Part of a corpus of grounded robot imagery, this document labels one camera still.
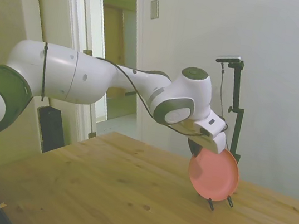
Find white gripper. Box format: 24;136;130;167
170;119;232;163

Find pink round plate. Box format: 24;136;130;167
183;143;244;205

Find cardboard box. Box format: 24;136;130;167
106;86;125;100

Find wooden door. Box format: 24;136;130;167
95;3;129;66

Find black rectangular box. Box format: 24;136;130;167
32;105;70;157

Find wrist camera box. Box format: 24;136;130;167
192;111;229;141

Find black clamped camera pole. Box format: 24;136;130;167
214;59;256;165

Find black wire plate stand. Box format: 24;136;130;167
206;192;235;215

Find thin black camera cable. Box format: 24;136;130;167
208;61;243;150

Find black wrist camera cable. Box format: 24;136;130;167
87;56;237;143

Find grey exterior camera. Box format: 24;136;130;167
215;51;244;67

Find white wall switch plate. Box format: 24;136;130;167
148;0;161;21

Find black cable strap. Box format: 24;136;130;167
35;42;54;102

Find white door frame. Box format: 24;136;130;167
41;0;163;156

